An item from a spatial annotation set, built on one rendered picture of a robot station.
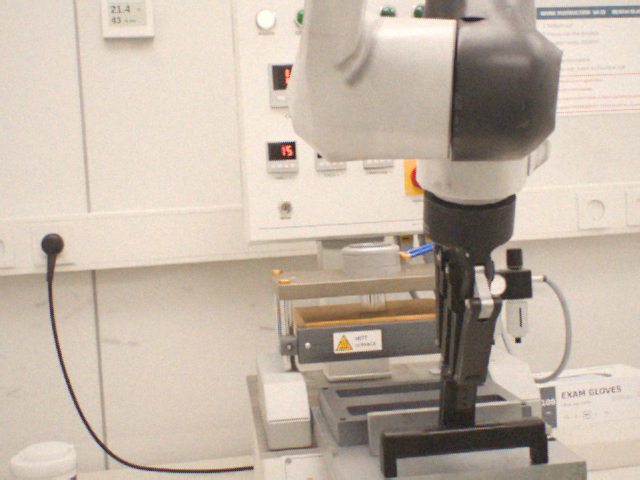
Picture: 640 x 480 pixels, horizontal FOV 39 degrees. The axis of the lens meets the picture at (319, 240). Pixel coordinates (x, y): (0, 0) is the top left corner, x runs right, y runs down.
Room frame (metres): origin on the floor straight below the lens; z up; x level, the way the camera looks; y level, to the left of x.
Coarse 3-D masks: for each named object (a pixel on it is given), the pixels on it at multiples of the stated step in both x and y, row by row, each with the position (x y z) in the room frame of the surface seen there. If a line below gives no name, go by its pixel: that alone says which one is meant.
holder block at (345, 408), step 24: (384, 384) 1.06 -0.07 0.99; (408, 384) 1.05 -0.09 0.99; (432, 384) 1.06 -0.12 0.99; (480, 384) 1.04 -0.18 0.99; (336, 408) 0.95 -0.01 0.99; (360, 408) 0.96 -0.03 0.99; (384, 408) 0.96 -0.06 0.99; (408, 408) 0.97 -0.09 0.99; (528, 408) 0.92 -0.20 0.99; (336, 432) 0.91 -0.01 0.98; (360, 432) 0.90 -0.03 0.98
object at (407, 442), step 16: (384, 432) 0.80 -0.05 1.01; (400, 432) 0.79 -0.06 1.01; (416, 432) 0.79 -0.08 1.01; (432, 432) 0.79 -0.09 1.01; (448, 432) 0.80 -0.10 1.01; (464, 432) 0.80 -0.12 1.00; (480, 432) 0.80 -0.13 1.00; (496, 432) 0.80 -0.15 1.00; (512, 432) 0.80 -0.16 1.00; (528, 432) 0.80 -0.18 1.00; (544, 432) 0.81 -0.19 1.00; (384, 448) 0.79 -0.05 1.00; (400, 448) 0.79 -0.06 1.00; (416, 448) 0.79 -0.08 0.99; (432, 448) 0.79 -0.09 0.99; (448, 448) 0.80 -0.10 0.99; (464, 448) 0.80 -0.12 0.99; (480, 448) 0.80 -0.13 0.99; (496, 448) 0.80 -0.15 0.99; (512, 448) 0.80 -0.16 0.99; (544, 448) 0.81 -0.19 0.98; (384, 464) 0.79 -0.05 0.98
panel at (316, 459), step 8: (288, 456) 1.03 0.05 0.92; (296, 456) 1.03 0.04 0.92; (304, 456) 1.03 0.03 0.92; (312, 456) 1.04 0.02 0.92; (320, 456) 1.04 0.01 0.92; (288, 464) 1.03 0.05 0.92; (296, 464) 1.03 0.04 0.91; (304, 464) 1.03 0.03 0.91; (312, 464) 1.03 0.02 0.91; (320, 464) 1.03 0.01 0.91; (288, 472) 1.03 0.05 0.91; (296, 472) 1.03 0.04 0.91; (304, 472) 1.03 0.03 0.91; (312, 472) 1.03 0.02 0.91; (320, 472) 1.03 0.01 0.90; (328, 472) 1.03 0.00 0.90
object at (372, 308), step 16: (336, 304) 1.32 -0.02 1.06; (352, 304) 1.32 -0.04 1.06; (368, 304) 1.23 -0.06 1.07; (384, 304) 1.24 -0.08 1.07; (400, 304) 1.29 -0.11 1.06; (416, 304) 1.28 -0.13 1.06; (432, 304) 1.27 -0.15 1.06; (304, 320) 1.18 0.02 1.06; (320, 320) 1.17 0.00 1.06; (336, 320) 1.16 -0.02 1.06; (352, 320) 1.16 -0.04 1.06; (368, 320) 1.16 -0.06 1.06; (384, 320) 1.16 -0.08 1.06
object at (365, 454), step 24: (312, 408) 1.07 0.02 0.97; (432, 408) 0.87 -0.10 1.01; (480, 408) 0.87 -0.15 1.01; (504, 408) 0.87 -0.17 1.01; (312, 432) 1.06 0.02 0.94; (336, 456) 0.86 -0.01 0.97; (360, 456) 0.86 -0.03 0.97; (432, 456) 0.85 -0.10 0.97; (456, 456) 0.84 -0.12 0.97; (480, 456) 0.84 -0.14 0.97; (504, 456) 0.83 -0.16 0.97; (528, 456) 0.83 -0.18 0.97; (552, 456) 0.83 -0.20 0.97; (576, 456) 0.82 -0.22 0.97
